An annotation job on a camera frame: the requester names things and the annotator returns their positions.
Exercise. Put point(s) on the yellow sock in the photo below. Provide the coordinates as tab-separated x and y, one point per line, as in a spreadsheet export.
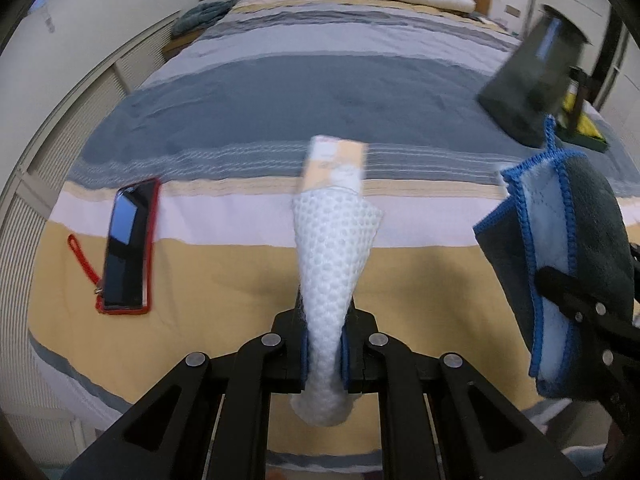
589	127

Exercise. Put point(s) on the green tray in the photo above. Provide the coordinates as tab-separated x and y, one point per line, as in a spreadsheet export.
597	144

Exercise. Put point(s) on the white slatted cabinet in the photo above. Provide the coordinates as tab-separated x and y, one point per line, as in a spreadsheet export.
45	160

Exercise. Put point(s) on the striped bed cover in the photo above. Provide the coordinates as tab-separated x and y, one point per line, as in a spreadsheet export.
300	85

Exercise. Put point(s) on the wooden nightstand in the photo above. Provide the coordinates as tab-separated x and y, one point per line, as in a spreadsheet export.
175	46

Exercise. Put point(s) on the dark grey translucent pitcher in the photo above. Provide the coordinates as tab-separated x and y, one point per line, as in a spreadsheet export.
530	70

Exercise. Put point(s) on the phone in red case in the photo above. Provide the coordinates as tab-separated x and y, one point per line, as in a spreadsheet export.
127	250

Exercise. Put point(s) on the teal towel with blue trim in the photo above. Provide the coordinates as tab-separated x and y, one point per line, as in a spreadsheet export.
595	240

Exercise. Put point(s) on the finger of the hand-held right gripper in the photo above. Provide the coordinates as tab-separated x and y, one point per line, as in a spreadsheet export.
590	315
635	251

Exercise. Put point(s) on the tissue pack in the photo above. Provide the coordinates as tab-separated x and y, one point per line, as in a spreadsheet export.
335	165

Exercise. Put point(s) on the white textured cloth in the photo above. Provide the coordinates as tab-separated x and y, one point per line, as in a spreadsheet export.
330	280

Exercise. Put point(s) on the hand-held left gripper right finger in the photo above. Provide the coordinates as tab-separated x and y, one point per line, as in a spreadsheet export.
346	360

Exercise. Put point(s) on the blue-grey bundled cloth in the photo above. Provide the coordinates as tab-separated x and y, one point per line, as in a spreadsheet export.
200	16

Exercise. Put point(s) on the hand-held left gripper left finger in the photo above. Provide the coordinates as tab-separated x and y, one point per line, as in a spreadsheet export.
301	360

